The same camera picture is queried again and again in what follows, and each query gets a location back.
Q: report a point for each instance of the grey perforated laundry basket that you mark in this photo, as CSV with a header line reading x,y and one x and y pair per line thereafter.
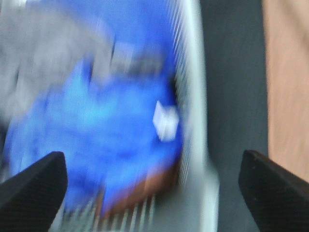
x,y
191,206

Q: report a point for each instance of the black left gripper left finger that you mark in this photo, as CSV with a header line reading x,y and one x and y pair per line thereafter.
x,y
31,199

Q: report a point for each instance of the brown towel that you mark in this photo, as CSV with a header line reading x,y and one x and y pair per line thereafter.
x,y
158,183
286,26

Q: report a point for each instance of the grey towel in basket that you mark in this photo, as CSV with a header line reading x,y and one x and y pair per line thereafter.
x,y
39,48

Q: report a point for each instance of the black table cloth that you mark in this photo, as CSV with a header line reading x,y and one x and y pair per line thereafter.
x,y
236,98

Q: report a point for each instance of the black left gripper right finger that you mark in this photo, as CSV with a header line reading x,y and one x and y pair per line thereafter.
x,y
277,199

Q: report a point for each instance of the blue towel in basket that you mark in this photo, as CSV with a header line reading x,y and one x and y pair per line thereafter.
x,y
116,131

